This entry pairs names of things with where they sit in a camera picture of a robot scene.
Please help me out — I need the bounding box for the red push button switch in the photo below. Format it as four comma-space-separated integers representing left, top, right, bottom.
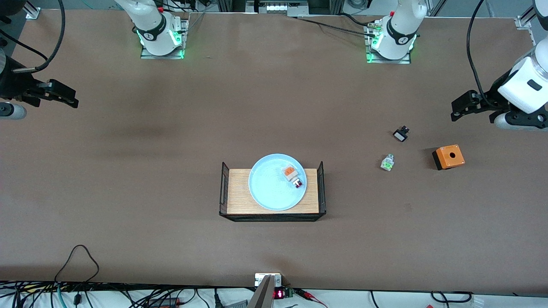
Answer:
283, 166, 304, 189

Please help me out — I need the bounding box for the light blue round plate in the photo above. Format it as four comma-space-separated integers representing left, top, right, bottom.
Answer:
248, 153, 307, 212

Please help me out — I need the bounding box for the silver mounting block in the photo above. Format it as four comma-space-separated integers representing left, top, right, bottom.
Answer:
255, 273, 282, 287

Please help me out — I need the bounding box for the grey metal bar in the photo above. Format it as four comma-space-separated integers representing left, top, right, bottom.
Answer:
247, 275, 275, 308

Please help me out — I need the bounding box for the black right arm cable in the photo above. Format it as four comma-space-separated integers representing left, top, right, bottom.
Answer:
13, 0, 66, 72
0, 30, 48, 60

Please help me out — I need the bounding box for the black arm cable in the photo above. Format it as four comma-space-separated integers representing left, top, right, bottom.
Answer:
466, 0, 491, 106
13, 0, 66, 72
0, 30, 48, 60

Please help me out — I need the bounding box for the orange button enclosure box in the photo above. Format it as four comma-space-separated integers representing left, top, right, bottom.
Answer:
432, 145, 466, 171

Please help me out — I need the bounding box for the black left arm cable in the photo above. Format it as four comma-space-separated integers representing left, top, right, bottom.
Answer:
466, 0, 491, 106

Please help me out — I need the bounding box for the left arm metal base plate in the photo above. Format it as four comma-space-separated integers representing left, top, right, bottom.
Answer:
364, 21, 412, 65

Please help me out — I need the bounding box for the black looped table cable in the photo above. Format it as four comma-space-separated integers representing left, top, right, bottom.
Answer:
54, 244, 100, 285

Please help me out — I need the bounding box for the black cable across table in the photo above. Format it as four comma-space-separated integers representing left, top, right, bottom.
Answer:
295, 16, 377, 38

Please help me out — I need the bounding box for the black cable loop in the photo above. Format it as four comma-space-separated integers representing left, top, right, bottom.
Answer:
430, 291, 473, 304

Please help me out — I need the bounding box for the black wire wooden tray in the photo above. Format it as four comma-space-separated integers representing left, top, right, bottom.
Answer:
219, 161, 327, 222

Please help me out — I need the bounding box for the red black probe wire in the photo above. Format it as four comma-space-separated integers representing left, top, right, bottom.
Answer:
295, 289, 329, 308

